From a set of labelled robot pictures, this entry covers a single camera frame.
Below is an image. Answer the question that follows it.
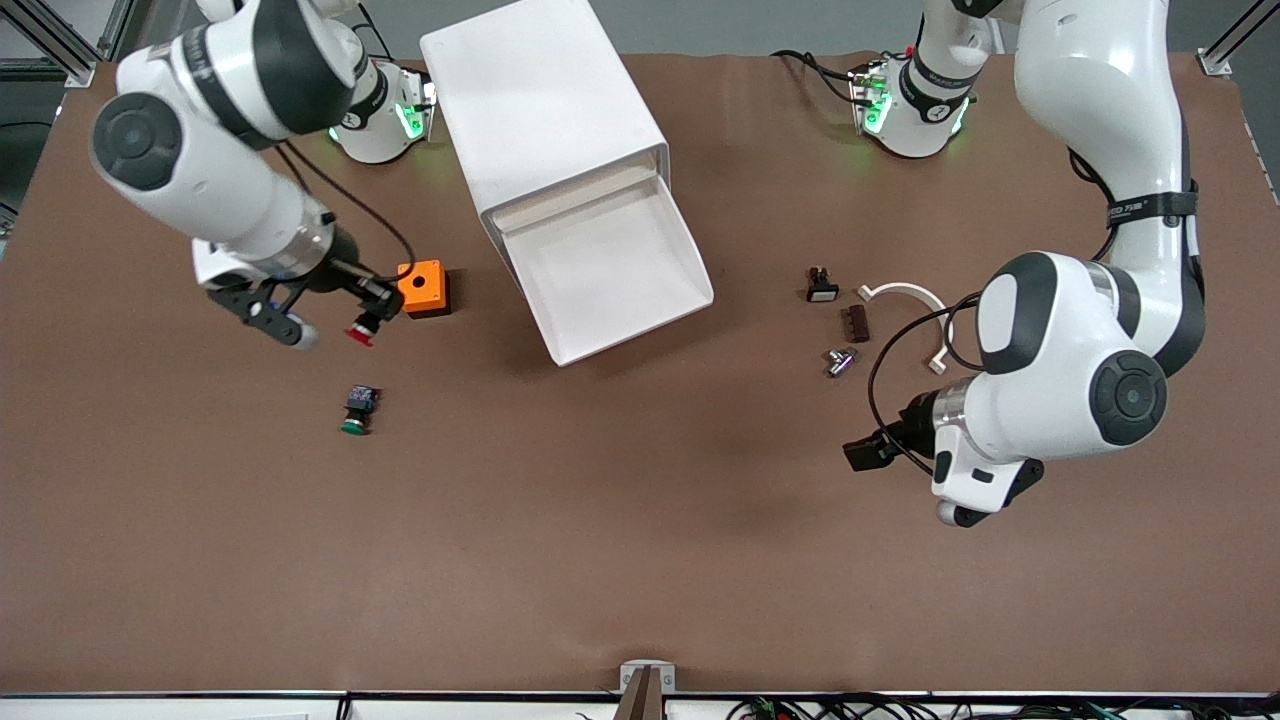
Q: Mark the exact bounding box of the orange box with hole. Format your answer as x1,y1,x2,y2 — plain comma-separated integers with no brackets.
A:
396,259,452,319

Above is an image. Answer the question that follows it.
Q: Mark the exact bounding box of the white table edge rail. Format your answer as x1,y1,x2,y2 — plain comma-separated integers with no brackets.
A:
0,692,1280,720

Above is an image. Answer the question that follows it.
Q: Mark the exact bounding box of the black base cable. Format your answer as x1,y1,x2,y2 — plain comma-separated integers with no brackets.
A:
768,48,863,106

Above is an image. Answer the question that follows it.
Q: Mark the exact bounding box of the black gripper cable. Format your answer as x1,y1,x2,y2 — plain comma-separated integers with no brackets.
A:
866,290,991,476
275,140,416,286

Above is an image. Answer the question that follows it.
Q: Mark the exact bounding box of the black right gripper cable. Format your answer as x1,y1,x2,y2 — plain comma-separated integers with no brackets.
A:
275,140,416,286

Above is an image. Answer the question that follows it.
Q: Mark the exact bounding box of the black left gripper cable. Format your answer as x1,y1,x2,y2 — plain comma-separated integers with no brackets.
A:
866,290,991,476

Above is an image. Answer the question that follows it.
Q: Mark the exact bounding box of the bundle of black cables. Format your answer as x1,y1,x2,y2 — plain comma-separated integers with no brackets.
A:
725,693,1280,720

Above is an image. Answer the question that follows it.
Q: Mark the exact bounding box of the green push button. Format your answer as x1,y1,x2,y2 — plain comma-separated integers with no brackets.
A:
339,384,381,437

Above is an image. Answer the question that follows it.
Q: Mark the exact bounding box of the aluminium frame post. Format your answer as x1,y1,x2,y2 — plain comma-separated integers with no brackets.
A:
1198,0,1280,79
0,0,136,91

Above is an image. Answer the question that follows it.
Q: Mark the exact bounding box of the white half-ring pipe clamp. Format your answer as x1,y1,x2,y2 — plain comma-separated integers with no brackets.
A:
858,283,956,376

